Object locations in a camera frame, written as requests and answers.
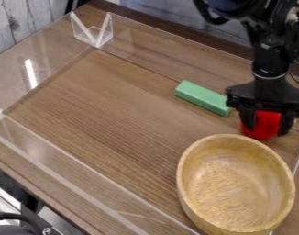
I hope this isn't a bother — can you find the black metal stand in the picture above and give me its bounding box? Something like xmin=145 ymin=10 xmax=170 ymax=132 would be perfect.
xmin=21 ymin=202 xmax=55 ymax=235

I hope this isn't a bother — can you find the wooden bowl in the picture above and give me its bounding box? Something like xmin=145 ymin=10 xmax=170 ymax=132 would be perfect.
xmin=177 ymin=134 xmax=296 ymax=235

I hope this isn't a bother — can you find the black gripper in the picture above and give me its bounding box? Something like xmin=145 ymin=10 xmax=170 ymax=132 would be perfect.
xmin=226 ymin=76 xmax=299 ymax=136

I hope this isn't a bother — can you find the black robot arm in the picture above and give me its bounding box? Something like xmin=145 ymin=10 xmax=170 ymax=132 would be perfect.
xmin=193 ymin=0 xmax=299 ymax=140

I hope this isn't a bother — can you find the red plush fruit green leaf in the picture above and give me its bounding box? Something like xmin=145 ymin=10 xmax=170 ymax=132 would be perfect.
xmin=241 ymin=110 xmax=282 ymax=140

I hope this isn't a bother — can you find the clear acrylic corner bracket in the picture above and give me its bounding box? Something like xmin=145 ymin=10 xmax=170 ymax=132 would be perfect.
xmin=70 ymin=12 xmax=114 ymax=49

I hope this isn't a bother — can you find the green foam block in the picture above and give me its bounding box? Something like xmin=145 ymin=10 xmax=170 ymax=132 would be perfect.
xmin=174 ymin=80 xmax=233 ymax=118

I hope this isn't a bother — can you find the clear acrylic tray wall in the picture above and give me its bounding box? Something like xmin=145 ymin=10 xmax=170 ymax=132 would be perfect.
xmin=0 ymin=115 xmax=199 ymax=235

